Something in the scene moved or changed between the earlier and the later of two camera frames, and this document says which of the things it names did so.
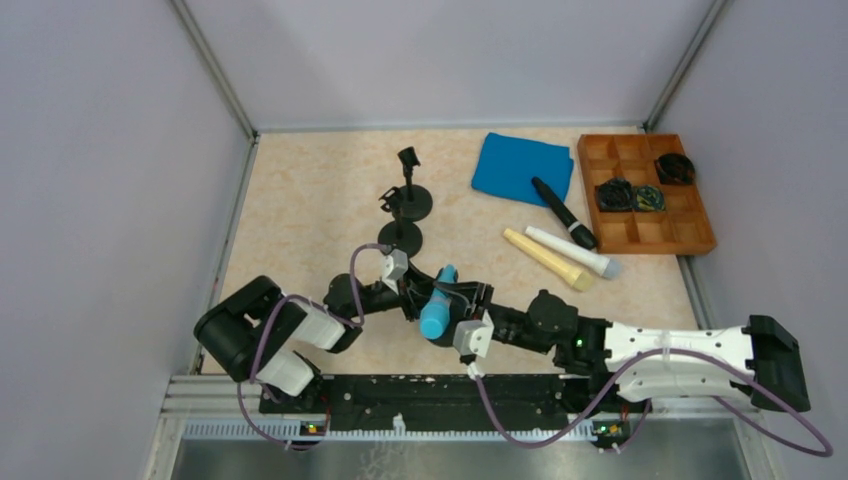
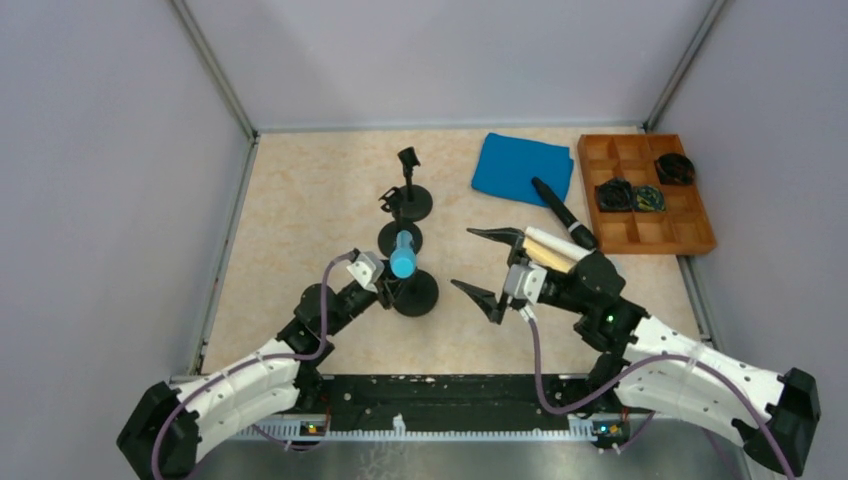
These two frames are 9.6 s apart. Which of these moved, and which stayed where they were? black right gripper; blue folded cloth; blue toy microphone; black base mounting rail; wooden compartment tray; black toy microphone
Moved: black right gripper; blue toy microphone
Stayed: wooden compartment tray; blue folded cloth; black toy microphone; black base mounting rail
